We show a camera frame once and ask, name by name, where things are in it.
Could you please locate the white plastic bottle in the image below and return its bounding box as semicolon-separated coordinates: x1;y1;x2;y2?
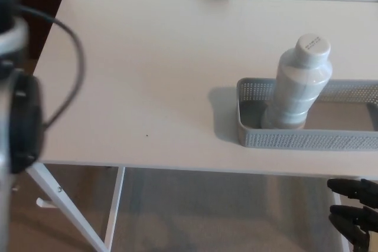
260;33;333;130

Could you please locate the grey perforated tray container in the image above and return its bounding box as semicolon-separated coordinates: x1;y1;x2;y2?
236;77;378;152

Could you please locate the white desk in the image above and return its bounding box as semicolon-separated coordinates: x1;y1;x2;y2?
28;0;378;252

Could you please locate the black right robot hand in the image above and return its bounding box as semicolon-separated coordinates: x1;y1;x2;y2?
327;177;378;252

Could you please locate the white desk hook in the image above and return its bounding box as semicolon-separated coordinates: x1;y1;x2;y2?
35;198;56;210

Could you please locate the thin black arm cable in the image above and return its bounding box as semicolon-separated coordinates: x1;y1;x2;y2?
17;6;86;127

